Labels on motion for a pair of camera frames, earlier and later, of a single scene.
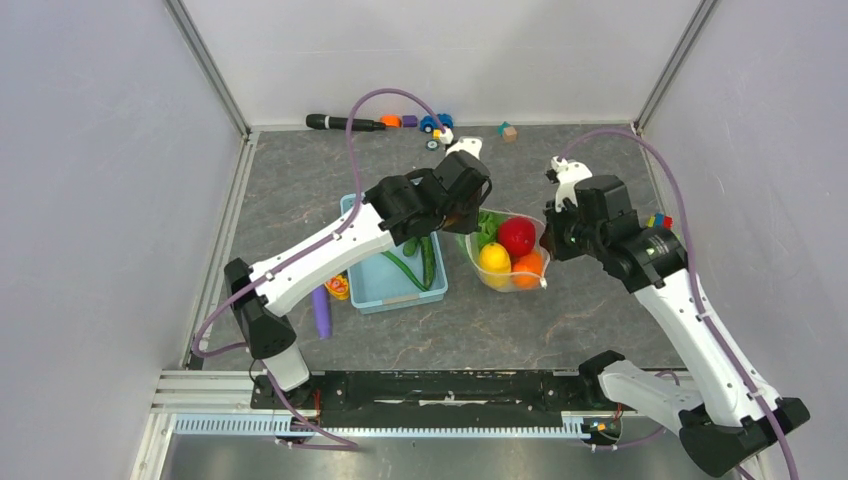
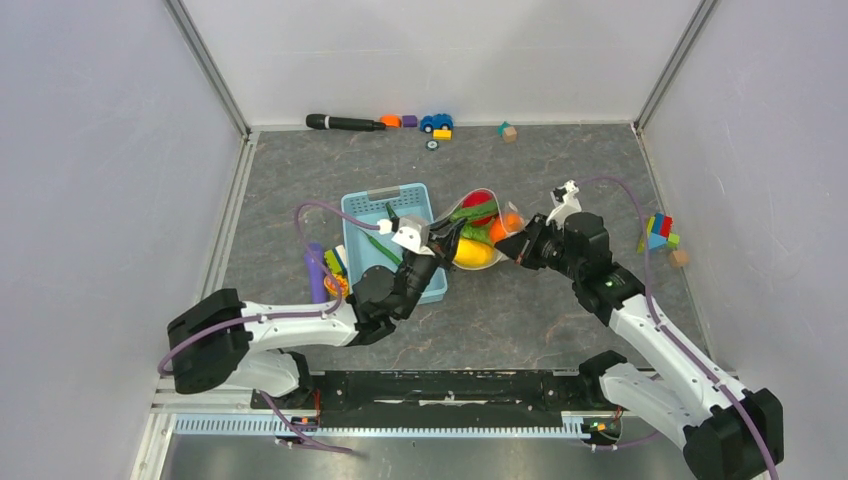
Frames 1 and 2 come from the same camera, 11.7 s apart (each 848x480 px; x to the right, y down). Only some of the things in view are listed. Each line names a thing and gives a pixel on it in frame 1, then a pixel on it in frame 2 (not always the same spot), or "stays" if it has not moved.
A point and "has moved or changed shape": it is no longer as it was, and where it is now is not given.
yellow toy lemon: [495, 265] to [471, 253]
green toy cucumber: [428, 260] has moved or changed shape
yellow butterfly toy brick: [338, 287] stays
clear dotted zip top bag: [508, 252] has moved or changed shape
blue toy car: [429, 123] stays
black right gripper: [553, 220] to [520, 247]
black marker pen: [323, 121] stays
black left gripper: [469, 224] to [445, 239]
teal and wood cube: [508, 131] stays
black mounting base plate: [440, 394] stays
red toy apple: [517, 234] has moved or changed shape
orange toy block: [393, 121] stays
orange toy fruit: [527, 270] to [504, 225]
